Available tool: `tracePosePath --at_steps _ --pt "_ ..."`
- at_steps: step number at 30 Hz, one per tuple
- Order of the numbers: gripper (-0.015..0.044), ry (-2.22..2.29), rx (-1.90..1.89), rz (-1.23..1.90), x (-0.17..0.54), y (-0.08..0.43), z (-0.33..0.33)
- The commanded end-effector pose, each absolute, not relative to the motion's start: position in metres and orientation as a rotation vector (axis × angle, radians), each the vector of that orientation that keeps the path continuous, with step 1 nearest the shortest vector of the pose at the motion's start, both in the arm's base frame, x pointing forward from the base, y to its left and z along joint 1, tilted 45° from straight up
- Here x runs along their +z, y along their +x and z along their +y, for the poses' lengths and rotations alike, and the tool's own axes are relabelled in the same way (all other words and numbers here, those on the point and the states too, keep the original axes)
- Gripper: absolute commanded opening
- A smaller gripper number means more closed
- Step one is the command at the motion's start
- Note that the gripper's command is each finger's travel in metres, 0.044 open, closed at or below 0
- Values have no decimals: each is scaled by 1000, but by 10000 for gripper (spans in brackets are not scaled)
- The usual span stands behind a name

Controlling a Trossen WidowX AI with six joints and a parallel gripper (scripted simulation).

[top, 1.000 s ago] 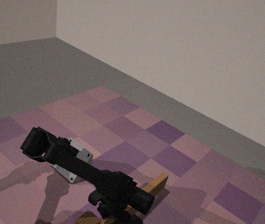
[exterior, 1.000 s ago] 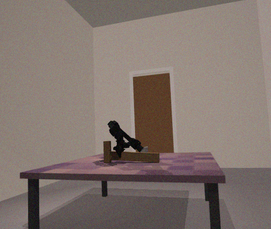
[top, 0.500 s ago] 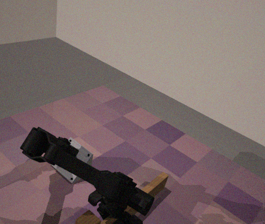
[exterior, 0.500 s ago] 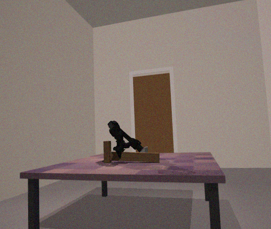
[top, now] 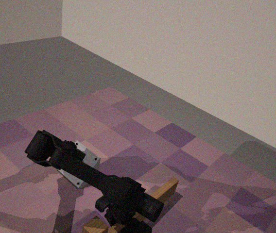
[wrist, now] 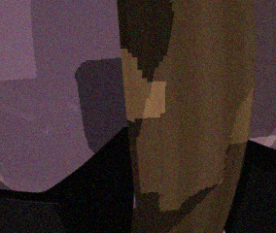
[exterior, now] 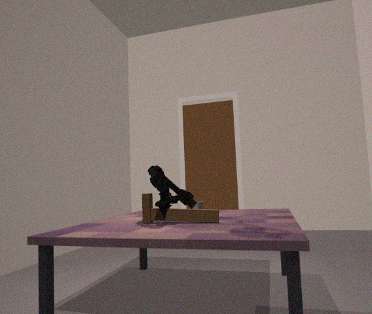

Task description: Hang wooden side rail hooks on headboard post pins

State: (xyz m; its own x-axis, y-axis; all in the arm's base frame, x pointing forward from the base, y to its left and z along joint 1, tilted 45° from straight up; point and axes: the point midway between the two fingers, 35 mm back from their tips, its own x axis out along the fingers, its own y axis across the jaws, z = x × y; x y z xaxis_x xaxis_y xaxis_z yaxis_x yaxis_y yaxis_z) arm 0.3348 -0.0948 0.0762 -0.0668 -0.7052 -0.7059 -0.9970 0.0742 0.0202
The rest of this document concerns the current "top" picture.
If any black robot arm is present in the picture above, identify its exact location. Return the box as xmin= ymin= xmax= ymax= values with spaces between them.
xmin=24 ymin=130 xmax=164 ymax=223

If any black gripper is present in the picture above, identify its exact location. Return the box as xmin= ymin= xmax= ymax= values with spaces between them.
xmin=95 ymin=195 xmax=152 ymax=233

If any wooden post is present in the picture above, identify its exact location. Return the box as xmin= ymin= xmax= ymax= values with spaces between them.
xmin=82 ymin=216 xmax=109 ymax=233

